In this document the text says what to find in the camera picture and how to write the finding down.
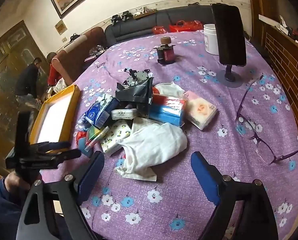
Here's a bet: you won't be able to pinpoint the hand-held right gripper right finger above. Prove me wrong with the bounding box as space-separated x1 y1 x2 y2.
190 151 279 240

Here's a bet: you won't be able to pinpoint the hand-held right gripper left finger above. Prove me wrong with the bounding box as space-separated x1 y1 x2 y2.
16 150 106 240

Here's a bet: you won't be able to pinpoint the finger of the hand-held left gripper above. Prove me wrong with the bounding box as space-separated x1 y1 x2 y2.
31 141 70 153
48 149 82 162

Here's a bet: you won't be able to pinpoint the clear bag with blue cloth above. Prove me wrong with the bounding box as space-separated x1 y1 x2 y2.
76 131 95 158

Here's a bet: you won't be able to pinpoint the yellow cardboard box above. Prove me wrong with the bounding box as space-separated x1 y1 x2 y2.
29 84 81 153

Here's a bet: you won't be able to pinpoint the green yellow sponge pack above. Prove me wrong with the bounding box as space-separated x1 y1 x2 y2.
86 126 110 147

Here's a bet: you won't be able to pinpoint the lemon print tissue pack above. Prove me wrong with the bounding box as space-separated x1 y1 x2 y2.
100 119 132 157

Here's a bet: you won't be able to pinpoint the blue green floral tissue pack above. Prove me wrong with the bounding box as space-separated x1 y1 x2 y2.
85 94 120 130

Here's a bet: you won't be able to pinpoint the red label white towel packet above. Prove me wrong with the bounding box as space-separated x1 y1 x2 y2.
115 122 188 182

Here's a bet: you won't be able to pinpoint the pink tissue pack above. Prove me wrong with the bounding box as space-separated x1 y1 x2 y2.
183 91 218 131

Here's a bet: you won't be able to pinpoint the small white tissue pack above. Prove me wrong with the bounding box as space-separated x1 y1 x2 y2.
111 108 139 121

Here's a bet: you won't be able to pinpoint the red and blue tissue pack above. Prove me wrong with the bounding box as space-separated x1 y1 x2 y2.
148 94 187 127

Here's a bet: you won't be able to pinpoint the black foil packet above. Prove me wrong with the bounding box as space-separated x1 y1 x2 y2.
115 82 153 105

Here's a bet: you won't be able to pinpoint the person's left forearm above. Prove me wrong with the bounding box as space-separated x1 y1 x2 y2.
0 179 32 240

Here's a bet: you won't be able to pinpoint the person's left hand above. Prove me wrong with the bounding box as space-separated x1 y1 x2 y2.
4 172 32 191

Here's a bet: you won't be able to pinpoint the purple floral tablecloth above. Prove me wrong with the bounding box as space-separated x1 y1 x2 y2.
38 30 298 240

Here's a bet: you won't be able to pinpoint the white plastic bag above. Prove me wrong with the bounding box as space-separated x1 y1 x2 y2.
53 77 68 94

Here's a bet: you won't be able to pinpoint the purple eyeglasses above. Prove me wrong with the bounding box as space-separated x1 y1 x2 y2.
234 74 298 165

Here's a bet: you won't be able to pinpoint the carved wooden door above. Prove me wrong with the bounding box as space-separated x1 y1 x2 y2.
0 21 51 180

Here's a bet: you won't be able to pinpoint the brown sofa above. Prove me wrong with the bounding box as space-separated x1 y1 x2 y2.
51 26 107 85

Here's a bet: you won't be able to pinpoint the black cylindrical motor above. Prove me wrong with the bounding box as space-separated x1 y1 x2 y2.
119 68 155 117

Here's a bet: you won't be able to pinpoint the grey phone stand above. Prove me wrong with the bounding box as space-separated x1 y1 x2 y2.
218 64 247 88

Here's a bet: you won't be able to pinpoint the clear plastic bag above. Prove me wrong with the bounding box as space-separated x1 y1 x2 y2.
89 44 107 57

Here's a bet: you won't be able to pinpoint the black motor with cork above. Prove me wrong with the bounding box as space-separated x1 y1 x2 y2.
156 37 177 65

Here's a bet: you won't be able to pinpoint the white plastic jar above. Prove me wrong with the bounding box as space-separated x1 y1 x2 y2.
203 24 223 56

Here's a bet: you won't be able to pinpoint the dark leather sofa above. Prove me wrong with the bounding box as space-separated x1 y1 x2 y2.
104 4 215 48

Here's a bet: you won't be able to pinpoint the black monitor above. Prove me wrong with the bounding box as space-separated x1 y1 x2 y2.
211 3 247 67

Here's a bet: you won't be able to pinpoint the large red shopping bag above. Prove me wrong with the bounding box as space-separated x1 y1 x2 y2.
169 20 204 33

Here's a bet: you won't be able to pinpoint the wooden board with clutter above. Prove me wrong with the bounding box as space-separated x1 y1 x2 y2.
133 6 157 18

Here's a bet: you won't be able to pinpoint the clutter on cabinet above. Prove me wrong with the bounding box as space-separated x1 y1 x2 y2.
276 15 298 45

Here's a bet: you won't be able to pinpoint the yellow wall plaque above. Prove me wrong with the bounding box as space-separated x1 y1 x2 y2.
55 20 67 35

